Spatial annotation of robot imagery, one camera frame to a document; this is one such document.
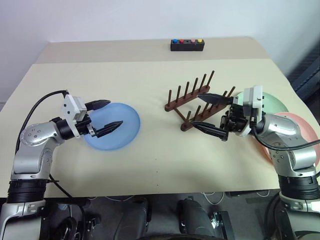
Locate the dark rounded shape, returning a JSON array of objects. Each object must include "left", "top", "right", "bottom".
[
  {"left": 176, "top": 196, "right": 216, "bottom": 240},
  {"left": 112, "top": 197, "right": 151, "bottom": 240}
]

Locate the black button box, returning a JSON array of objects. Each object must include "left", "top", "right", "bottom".
[{"left": 170, "top": 38, "right": 206, "bottom": 52}]

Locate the black metal caster bracket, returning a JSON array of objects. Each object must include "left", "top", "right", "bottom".
[{"left": 211, "top": 211, "right": 236, "bottom": 240}]

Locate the blue plate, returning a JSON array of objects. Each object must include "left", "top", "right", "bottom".
[{"left": 83, "top": 102, "right": 141, "bottom": 152}]

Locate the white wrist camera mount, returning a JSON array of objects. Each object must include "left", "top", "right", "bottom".
[
  {"left": 60, "top": 93, "right": 88, "bottom": 137},
  {"left": 235, "top": 85, "right": 266, "bottom": 137}
]

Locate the dark striped panel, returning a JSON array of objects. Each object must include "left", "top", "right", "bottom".
[{"left": 286, "top": 42, "right": 320, "bottom": 101}]

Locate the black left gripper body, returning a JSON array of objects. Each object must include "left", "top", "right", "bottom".
[{"left": 74, "top": 112, "right": 98, "bottom": 138}]

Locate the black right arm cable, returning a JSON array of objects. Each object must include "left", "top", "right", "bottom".
[{"left": 249, "top": 117, "right": 320, "bottom": 152}]

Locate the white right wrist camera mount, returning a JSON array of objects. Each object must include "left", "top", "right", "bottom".
[{"left": 235, "top": 85, "right": 266, "bottom": 137}]

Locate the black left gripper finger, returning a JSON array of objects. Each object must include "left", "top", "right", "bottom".
[
  {"left": 84, "top": 99, "right": 111, "bottom": 111},
  {"left": 93, "top": 120, "right": 124, "bottom": 139}
]

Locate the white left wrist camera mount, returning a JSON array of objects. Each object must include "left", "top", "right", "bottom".
[{"left": 60, "top": 93, "right": 88, "bottom": 137}]

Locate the white thin wire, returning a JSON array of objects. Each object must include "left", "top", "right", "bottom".
[{"left": 201, "top": 191, "right": 226, "bottom": 204}]

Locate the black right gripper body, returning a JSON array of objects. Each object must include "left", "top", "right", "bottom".
[{"left": 220, "top": 103, "right": 250, "bottom": 134}]

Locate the green plate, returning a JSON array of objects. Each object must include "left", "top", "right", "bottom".
[{"left": 234, "top": 91, "right": 288, "bottom": 115}]

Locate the red plate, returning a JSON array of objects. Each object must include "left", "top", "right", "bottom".
[{"left": 254, "top": 111, "right": 320, "bottom": 167}]

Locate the brown wooden dish rack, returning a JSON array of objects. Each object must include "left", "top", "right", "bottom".
[{"left": 164, "top": 70, "right": 237, "bottom": 132}]

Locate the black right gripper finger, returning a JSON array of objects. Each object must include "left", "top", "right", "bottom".
[
  {"left": 189, "top": 120, "right": 230, "bottom": 143},
  {"left": 196, "top": 93, "right": 238, "bottom": 106}
]

